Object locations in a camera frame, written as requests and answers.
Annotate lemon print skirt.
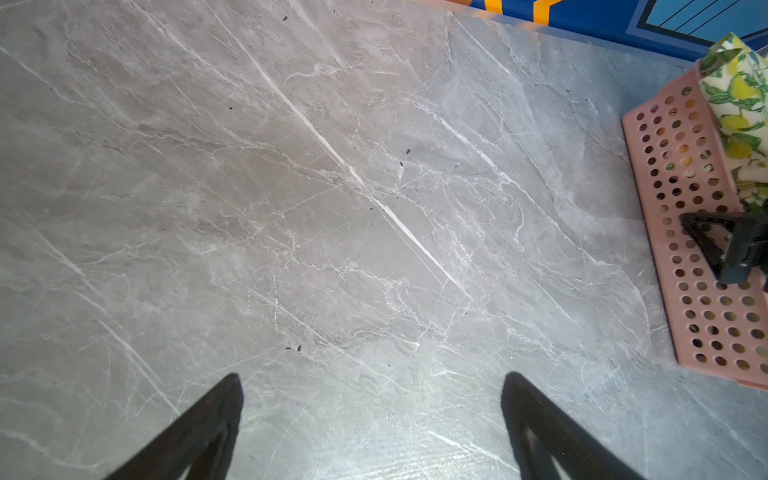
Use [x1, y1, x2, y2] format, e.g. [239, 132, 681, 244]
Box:
[699, 33, 767, 212]

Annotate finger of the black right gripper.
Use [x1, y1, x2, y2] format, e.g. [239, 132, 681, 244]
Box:
[680, 212, 767, 285]

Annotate pink perforated plastic basket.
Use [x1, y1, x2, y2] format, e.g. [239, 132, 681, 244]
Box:
[622, 70, 767, 390]

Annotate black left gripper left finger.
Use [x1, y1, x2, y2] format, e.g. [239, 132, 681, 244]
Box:
[108, 373, 244, 479]

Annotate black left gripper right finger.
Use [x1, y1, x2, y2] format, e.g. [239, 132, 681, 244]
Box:
[501, 372, 641, 479]

